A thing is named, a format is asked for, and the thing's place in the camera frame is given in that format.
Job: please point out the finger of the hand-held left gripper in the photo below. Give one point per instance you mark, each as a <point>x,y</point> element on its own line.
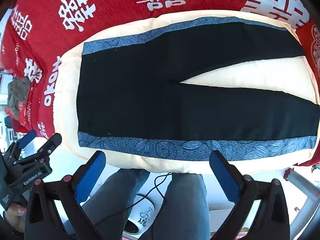
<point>51,143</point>
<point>28,137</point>

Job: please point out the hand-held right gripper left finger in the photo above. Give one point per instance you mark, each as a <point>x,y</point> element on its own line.
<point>90,176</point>

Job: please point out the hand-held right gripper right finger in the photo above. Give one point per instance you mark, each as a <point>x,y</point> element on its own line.
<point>225,178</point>

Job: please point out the black pants with blue stripes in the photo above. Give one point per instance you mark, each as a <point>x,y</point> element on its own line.
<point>150,95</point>

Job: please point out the person's left hand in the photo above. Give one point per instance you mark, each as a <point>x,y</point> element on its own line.
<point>15,213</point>

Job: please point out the grey crumpled cloth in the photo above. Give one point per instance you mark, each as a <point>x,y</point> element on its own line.
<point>18,95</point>

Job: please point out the person's right leg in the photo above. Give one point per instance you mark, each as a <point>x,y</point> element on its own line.
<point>182,205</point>

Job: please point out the white slipper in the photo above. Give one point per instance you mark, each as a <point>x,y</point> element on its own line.
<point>143,215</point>

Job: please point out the cream padded blanket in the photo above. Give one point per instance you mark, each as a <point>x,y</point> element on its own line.
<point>225,73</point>

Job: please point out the red printed blanket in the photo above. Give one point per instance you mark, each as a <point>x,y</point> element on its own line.
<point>112,7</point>

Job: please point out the red printed pillow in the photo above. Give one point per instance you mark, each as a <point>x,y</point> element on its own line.
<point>312,47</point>

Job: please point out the grey metal frame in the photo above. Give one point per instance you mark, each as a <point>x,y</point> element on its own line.
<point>301,180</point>

